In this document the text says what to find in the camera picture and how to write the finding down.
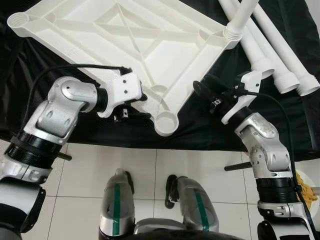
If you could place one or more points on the black robot left foot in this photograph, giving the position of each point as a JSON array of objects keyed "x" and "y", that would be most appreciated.
[{"x": 129, "y": 182}]

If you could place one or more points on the silver robot leg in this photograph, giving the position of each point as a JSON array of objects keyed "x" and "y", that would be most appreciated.
[
  {"x": 197, "y": 205},
  {"x": 116, "y": 204}
]

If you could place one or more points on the black robot right foot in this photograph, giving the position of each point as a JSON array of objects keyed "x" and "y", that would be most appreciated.
[{"x": 171, "y": 192}]

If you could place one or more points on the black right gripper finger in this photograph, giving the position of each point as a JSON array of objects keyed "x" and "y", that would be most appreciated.
[
  {"x": 203, "y": 91},
  {"x": 219, "y": 82}
]

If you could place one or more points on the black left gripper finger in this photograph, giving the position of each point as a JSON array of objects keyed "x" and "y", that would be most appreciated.
[{"x": 140, "y": 97}]

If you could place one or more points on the silver robot right leg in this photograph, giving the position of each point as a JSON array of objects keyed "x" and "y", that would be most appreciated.
[{"x": 197, "y": 205}]

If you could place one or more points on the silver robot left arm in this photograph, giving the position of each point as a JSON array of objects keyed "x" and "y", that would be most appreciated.
[{"x": 55, "y": 110}]

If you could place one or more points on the silver robot left leg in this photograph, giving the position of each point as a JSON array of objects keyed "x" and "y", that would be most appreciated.
[{"x": 116, "y": 204}]

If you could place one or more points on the yellow crumpled cloth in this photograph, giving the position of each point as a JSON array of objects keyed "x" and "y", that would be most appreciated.
[{"x": 306, "y": 192}]

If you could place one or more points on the white round plate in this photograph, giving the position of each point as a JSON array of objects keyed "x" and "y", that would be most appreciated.
[{"x": 314, "y": 182}]

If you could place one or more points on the white plastic children table top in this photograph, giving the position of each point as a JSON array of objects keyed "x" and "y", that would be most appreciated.
[{"x": 125, "y": 40}]

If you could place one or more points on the black robot torso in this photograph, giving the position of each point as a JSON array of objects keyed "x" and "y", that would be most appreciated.
[{"x": 170, "y": 236}]

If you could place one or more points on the black table cloth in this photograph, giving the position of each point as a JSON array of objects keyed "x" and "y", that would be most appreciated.
[{"x": 200, "y": 130}]

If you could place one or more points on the black robot foot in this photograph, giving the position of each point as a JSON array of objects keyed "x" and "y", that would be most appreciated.
[
  {"x": 171, "y": 192},
  {"x": 129, "y": 182}
]

